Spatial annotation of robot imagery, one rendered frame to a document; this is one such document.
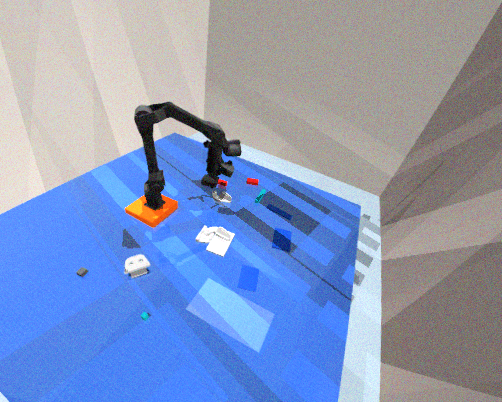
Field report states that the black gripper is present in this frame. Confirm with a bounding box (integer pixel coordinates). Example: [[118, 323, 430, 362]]
[[201, 156, 224, 189]]

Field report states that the cyan flat bar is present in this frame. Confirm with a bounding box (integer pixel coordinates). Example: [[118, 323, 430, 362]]
[[255, 189, 266, 203]]

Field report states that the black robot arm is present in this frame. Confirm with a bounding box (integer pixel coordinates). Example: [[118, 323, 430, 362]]
[[134, 102, 242, 210]]

